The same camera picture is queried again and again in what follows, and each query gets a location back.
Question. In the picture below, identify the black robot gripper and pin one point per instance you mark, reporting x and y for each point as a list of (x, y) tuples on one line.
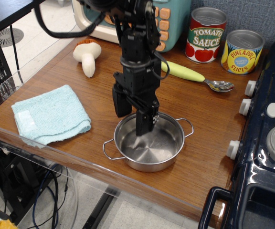
[(136, 87)]

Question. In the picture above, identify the silver steel pot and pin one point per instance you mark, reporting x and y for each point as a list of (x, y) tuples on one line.
[(155, 150)]

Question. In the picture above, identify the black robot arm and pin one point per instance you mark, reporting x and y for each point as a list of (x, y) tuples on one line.
[(138, 36)]

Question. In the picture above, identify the light blue folded towel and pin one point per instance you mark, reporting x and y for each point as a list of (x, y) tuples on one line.
[(53, 116)]

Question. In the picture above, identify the plush white mushroom toy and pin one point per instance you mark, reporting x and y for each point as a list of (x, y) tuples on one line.
[(86, 52)]

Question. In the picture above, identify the clear acrylic table guard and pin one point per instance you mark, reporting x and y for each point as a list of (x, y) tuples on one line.
[(64, 154)]

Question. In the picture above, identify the black metal table leg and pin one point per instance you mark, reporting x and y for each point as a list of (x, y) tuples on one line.
[(99, 211)]

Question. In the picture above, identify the toy microwave teal and cream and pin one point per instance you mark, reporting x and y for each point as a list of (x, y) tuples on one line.
[(171, 16)]

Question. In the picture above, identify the white stove knob front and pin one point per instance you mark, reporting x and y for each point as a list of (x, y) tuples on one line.
[(232, 149)]

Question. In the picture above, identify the white stove knob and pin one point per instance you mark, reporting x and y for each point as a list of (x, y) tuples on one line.
[(245, 106), (250, 87), (232, 149)]

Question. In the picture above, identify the white stove knob middle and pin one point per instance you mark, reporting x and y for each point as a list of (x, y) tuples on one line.
[(245, 106)]

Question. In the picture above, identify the tomato sauce can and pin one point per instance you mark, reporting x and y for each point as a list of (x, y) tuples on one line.
[(205, 33)]

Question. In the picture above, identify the white stove knob rear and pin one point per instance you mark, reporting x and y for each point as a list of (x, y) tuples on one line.
[(250, 87)]

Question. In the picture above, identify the pineapple slices can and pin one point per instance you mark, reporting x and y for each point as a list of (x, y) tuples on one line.
[(242, 51)]

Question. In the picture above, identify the black equipment rack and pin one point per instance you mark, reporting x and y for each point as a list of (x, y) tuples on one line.
[(21, 184)]

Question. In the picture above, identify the dark blue toy stove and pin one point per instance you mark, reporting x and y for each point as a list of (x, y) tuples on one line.
[(250, 203)]

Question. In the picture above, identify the spoon with green handle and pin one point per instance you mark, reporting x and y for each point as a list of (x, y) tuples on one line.
[(191, 75)]

